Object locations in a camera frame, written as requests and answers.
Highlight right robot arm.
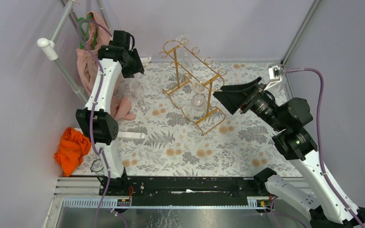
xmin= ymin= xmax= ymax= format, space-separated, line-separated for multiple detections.
xmin=213 ymin=78 xmax=365 ymax=228

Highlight green clothes hanger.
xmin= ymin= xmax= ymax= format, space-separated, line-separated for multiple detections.
xmin=77 ymin=12 xmax=98 ymax=50

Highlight gold wire wine glass rack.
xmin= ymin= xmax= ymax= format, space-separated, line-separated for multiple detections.
xmin=159 ymin=35 xmax=227 ymax=136

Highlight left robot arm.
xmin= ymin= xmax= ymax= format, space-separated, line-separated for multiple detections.
xmin=76 ymin=30 xmax=145 ymax=195

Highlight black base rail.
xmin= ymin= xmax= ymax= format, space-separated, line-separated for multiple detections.
xmin=98 ymin=176 xmax=269 ymax=207

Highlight floral tablecloth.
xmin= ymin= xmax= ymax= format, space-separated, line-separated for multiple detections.
xmin=72 ymin=61 xmax=301 ymax=178

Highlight orange cloth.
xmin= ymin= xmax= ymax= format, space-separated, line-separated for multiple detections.
xmin=54 ymin=127 xmax=91 ymax=177

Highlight silver clothes rail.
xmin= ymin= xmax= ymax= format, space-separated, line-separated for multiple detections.
xmin=38 ymin=0 xmax=119 ymax=106

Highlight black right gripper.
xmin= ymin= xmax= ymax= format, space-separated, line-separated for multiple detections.
xmin=212 ymin=76 xmax=286 ymax=131

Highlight pink shorts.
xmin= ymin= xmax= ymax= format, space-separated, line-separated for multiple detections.
xmin=76 ymin=11 xmax=136 ymax=121

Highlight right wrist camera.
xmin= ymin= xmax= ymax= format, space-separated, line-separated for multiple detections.
xmin=264 ymin=63 xmax=284 ymax=90

